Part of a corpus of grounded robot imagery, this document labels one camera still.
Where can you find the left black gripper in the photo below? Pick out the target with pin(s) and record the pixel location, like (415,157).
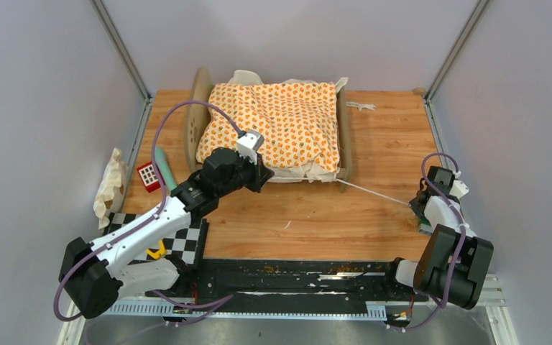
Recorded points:
(261,174)

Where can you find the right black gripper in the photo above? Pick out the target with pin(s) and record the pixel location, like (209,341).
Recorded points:
(416,210)

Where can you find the white rope tie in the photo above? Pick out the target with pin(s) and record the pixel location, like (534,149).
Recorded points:
(361,106)
(373,192)

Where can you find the yellow duck print blanket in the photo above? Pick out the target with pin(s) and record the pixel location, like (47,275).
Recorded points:
(304,123)

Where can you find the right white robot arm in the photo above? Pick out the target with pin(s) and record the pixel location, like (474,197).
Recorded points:
(455,260)

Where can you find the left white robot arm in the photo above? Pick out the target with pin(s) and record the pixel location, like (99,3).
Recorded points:
(138,238)

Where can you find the teal cylinder toy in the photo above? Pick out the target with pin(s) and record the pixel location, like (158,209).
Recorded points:
(164,168)

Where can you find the red window toy block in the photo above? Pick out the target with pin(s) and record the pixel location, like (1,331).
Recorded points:
(148,177)

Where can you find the yellow plastic block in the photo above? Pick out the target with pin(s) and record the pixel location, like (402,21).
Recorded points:
(157,253)

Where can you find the white duck pillow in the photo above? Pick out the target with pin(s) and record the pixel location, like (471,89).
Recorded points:
(110,194)

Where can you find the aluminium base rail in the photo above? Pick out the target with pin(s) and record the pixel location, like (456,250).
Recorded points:
(270,286)

